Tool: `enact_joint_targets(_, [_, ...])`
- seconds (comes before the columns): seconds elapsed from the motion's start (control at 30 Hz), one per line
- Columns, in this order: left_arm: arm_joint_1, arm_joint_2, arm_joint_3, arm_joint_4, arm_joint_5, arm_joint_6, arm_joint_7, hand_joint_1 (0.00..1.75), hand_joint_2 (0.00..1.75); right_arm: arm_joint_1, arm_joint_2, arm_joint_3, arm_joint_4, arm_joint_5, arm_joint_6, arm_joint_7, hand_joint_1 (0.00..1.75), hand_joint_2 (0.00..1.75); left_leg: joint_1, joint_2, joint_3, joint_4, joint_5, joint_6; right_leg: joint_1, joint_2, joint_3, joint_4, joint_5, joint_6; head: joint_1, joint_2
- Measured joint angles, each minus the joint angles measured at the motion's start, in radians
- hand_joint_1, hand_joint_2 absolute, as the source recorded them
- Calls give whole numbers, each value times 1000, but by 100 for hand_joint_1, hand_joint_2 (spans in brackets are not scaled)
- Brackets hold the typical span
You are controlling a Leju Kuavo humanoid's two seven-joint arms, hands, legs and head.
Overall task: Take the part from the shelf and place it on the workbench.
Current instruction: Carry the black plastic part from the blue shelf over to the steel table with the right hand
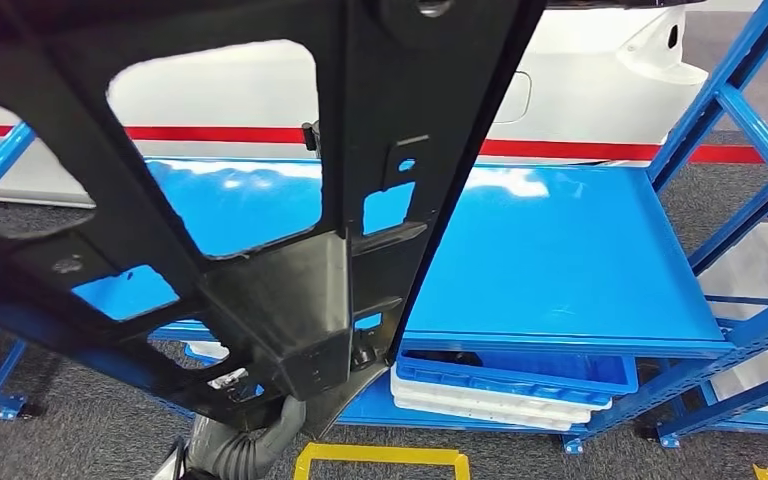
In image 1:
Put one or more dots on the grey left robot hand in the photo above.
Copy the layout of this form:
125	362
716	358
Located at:
291	424

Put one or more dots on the black plastic plate part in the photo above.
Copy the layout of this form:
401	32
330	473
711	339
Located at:
278	318

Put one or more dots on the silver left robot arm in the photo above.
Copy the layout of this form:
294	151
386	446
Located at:
238	454

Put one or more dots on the white plastic crate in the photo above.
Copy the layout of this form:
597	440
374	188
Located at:
208	351
483	421
483	403

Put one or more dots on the blue plastic crate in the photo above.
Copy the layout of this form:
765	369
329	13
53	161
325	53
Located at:
556	376

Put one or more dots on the white car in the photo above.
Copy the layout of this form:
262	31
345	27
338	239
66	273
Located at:
589	99

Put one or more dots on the stacked white plastic crates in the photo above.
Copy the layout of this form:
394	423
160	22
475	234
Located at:
765	258

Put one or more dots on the black stanchion post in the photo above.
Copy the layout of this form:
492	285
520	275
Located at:
311	139

